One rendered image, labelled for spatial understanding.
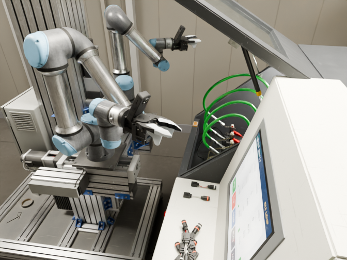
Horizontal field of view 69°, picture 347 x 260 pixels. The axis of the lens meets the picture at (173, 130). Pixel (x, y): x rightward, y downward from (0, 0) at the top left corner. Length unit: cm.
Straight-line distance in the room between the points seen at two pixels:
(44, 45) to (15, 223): 167
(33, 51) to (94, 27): 217
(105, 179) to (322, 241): 116
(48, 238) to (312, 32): 301
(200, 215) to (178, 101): 223
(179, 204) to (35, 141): 95
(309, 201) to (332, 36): 273
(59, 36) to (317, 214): 96
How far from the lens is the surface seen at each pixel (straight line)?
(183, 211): 116
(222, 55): 297
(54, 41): 105
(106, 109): 91
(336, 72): 130
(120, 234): 207
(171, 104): 324
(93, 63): 109
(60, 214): 232
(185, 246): 103
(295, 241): 53
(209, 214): 116
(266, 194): 68
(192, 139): 163
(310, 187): 52
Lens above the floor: 188
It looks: 33 degrees down
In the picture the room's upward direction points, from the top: straight up
